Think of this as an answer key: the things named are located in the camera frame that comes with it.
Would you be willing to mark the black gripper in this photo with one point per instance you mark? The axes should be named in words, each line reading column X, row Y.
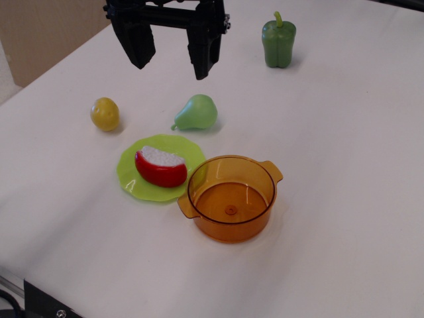
column 131, row 22

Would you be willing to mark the light green plastic plate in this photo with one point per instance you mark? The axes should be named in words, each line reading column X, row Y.
column 134, row 184

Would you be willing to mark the green toy pear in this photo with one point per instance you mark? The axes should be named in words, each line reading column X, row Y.
column 200, row 112

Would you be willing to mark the yellow toy lemon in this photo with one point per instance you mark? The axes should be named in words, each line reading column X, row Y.
column 105, row 114

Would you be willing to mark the green toy bell pepper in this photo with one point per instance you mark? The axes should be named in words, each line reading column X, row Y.
column 278, row 37

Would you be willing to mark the orange transparent plastic pot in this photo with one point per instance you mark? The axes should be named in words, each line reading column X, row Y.
column 230, row 197

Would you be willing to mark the aluminium table rail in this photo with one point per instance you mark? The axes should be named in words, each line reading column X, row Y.
column 13, row 283

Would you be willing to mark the black metal corner bracket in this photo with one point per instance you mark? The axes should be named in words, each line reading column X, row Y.
column 39, row 304

